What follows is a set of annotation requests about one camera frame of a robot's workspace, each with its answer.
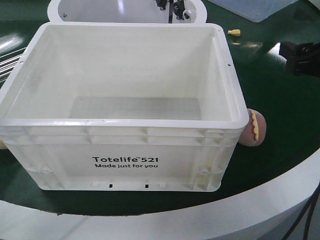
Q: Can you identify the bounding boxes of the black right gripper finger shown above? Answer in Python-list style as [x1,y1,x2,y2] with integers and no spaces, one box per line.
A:
[286,59,320,77]
[279,41,320,60]

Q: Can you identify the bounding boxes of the pink plush toy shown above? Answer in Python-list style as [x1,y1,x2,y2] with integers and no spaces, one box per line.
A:
[238,108,267,147]

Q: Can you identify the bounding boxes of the white plastic tote box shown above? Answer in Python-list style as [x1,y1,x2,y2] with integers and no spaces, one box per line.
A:
[0,22,249,192]

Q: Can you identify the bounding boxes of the yellow plush toy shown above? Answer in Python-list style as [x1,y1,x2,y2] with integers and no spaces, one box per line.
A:
[0,140,8,150]

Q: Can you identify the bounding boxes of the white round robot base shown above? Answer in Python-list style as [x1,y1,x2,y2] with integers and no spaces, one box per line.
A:
[47,0,207,24]

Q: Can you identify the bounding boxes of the clear plastic storage bin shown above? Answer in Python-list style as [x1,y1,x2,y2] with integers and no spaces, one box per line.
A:
[210,0,297,23]

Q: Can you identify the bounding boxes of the small yellow toy piece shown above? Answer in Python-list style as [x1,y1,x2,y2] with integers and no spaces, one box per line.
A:
[227,29,241,37]

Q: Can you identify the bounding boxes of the metal rods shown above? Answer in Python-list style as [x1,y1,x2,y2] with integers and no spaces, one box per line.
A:
[0,47,26,84]

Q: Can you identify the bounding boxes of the black right cable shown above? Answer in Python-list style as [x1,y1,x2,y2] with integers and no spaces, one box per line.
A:
[287,184,320,240]

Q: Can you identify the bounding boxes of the black mount on base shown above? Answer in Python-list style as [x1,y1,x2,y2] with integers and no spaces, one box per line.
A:
[155,0,191,24]

